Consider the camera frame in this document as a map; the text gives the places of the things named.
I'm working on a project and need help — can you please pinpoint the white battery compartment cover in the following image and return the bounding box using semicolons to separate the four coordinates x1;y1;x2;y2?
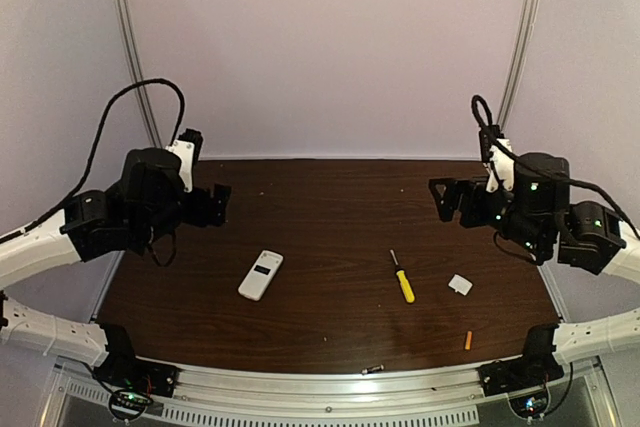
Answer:
448;274;473;296

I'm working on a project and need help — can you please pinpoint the yellow handled screwdriver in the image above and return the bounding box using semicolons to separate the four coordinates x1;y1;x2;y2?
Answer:
389;249;415;304

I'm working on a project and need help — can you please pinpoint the white remote control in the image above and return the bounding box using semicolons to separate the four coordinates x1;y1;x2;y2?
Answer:
238;250;284;301

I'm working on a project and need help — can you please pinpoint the orange battery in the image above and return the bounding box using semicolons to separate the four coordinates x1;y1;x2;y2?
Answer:
464;331;473;351

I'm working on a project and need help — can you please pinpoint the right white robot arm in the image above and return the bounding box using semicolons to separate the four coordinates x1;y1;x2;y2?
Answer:
428;152;639;364

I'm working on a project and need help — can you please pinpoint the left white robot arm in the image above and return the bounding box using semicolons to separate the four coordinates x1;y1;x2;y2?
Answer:
1;141;231;368

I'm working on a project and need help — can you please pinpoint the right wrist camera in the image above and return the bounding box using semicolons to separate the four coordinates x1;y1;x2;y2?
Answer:
479;131;514;193

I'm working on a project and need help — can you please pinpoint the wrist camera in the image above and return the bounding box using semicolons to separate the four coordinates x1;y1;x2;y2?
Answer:
479;131;514;193
167;128;204;193

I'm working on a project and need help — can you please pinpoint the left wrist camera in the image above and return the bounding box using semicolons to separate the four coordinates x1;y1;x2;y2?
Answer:
167;128;204;193

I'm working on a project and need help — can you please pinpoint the right black camera cable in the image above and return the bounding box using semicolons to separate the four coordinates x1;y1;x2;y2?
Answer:
469;93;640;241

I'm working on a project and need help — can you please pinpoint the black camera cable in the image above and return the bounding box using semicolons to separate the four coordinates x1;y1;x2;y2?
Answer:
24;78;187;228
469;93;640;241

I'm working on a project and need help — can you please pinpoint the left black camera cable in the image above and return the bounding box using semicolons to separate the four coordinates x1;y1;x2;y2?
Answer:
24;78;187;228

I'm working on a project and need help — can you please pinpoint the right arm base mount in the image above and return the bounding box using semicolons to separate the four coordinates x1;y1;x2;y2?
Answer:
476;354;574;424

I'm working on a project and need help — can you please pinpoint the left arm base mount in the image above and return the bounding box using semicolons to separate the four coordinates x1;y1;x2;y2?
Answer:
87;358;180;425

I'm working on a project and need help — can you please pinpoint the aluminium front rail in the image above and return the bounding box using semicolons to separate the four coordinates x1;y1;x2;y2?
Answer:
47;336;614;427

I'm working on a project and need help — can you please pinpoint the right aluminium corner post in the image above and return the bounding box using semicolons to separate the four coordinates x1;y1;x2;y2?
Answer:
497;0;540;129

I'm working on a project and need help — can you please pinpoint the aluminium corner post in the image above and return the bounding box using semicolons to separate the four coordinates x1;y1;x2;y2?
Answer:
497;0;540;129
114;0;163;147

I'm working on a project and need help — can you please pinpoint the left aluminium corner post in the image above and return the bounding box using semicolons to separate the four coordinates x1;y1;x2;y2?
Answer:
114;0;163;147

